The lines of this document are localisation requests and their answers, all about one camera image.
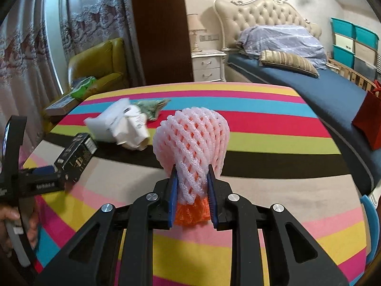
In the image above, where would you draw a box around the white nightstand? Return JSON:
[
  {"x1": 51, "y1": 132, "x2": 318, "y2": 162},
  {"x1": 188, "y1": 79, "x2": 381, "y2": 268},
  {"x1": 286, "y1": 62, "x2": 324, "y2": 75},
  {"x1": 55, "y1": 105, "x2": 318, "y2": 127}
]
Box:
[{"x1": 191, "y1": 50, "x2": 227, "y2": 82}]

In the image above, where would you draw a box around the red paper gift bag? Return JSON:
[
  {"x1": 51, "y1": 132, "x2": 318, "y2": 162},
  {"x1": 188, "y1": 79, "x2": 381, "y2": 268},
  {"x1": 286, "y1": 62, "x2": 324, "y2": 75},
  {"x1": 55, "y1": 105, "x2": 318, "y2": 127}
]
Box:
[{"x1": 352, "y1": 80, "x2": 381, "y2": 150}]

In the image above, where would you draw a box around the white paper cup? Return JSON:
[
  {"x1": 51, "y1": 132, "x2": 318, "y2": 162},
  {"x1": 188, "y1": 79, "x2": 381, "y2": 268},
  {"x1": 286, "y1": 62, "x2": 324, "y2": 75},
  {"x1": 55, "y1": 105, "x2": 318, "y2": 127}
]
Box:
[{"x1": 113, "y1": 114, "x2": 150, "y2": 151}]

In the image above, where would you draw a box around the blue chair back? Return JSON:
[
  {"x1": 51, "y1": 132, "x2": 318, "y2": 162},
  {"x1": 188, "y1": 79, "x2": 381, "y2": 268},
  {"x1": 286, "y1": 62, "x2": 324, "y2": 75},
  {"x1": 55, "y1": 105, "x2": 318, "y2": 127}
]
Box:
[{"x1": 360, "y1": 195, "x2": 380, "y2": 265}]

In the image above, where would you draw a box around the yellow leather armchair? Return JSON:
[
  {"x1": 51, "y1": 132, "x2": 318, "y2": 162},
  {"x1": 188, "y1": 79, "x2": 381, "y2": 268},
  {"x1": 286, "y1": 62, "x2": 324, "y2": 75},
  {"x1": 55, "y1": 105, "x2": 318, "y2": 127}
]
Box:
[{"x1": 68, "y1": 37, "x2": 129, "y2": 101}]

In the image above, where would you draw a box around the black cardboard box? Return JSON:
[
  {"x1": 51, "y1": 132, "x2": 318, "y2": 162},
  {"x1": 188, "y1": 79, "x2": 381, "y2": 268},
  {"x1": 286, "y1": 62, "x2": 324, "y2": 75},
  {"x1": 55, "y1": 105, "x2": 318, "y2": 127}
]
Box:
[{"x1": 54, "y1": 133, "x2": 97, "y2": 183}]

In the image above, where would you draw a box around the pink foam net orange core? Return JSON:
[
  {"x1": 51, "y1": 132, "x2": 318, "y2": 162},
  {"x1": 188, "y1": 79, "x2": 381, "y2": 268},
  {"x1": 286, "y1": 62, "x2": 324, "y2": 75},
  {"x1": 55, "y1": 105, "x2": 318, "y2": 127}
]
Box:
[{"x1": 152, "y1": 107, "x2": 230, "y2": 227}]

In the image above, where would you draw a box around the pink embroidered curtain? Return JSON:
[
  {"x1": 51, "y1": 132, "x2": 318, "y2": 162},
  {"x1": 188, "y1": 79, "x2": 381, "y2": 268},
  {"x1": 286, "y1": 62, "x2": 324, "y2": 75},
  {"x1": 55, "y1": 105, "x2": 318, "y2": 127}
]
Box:
[{"x1": 0, "y1": 0, "x2": 62, "y2": 156}]

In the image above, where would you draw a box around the table lamp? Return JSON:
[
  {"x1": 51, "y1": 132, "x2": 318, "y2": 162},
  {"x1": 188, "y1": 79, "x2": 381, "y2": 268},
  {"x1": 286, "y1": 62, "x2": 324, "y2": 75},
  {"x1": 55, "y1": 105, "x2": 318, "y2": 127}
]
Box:
[{"x1": 187, "y1": 14, "x2": 207, "y2": 53}]

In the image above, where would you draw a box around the brown wooden door panel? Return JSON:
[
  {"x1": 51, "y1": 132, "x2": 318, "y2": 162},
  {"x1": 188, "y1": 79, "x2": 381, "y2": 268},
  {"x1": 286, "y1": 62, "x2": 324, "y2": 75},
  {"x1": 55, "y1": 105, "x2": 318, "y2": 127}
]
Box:
[{"x1": 132, "y1": 0, "x2": 193, "y2": 85}]

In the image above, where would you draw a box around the green snack bag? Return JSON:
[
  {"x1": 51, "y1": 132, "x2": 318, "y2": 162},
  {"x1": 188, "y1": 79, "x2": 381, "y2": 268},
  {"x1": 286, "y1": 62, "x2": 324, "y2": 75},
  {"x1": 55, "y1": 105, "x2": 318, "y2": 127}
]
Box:
[{"x1": 70, "y1": 76, "x2": 97, "y2": 100}]

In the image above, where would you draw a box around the white plastic bag wad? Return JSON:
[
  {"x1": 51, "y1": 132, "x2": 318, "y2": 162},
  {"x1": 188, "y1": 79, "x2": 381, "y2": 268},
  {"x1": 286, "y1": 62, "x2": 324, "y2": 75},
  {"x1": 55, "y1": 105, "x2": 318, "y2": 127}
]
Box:
[{"x1": 84, "y1": 98, "x2": 130, "y2": 143}]

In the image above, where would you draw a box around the person's left hand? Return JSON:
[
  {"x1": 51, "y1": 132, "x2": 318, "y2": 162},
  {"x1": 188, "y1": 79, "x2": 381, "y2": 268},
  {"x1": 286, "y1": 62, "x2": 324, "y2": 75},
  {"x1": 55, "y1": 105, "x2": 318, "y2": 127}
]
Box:
[{"x1": 1, "y1": 203, "x2": 39, "y2": 257}]

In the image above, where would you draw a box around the blue striped duvet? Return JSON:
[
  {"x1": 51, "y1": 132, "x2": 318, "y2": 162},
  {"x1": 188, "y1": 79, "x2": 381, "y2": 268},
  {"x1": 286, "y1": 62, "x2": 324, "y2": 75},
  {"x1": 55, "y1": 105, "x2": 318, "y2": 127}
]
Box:
[{"x1": 236, "y1": 25, "x2": 327, "y2": 70}]

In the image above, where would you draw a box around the white book box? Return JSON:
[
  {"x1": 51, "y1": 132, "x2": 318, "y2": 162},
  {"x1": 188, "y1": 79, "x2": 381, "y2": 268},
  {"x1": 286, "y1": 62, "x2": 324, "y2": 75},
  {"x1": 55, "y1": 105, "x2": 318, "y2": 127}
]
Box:
[{"x1": 45, "y1": 94, "x2": 80, "y2": 116}]

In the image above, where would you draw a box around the teal storage boxes stack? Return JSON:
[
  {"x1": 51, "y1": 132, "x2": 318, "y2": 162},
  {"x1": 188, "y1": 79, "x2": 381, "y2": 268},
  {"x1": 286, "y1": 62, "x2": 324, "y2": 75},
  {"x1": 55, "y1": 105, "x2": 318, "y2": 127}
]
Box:
[{"x1": 331, "y1": 17, "x2": 380, "y2": 81}]

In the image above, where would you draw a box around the green wrapper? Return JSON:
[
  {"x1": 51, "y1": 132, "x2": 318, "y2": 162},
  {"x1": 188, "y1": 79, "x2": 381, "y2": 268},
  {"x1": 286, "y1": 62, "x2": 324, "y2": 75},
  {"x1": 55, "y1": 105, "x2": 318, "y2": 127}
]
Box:
[{"x1": 134, "y1": 99, "x2": 170, "y2": 121}]

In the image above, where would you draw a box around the blue bed mattress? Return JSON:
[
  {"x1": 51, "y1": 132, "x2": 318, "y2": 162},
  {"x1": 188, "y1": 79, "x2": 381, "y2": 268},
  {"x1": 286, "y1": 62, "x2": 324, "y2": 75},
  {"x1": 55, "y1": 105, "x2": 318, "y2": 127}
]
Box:
[{"x1": 226, "y1": 53, "x2": 380, "y2": 195}]

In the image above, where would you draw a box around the striped colourful tablecloth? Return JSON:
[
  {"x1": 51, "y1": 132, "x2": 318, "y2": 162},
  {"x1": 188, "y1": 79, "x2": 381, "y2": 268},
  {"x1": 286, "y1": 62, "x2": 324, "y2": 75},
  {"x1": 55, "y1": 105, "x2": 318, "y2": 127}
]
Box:
[{"x1": 25, "y1": 83, "x2": 369, "y2": 285}]

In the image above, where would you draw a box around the cream tufted headboard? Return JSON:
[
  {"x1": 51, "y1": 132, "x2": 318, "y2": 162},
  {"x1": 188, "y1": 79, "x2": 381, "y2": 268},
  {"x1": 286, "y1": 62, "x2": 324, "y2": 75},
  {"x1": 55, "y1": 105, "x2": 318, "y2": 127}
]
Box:
[{"x1": 213, "y1": 0, "x2": 322, "y2": 51}]

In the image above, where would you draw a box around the striped brown pillow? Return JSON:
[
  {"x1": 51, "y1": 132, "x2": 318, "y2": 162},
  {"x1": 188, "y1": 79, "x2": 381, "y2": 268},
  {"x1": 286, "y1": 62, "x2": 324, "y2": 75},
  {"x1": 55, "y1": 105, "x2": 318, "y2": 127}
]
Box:
[{"x1": 259, "y1": 50, "x2": 319, "y2": 78}]

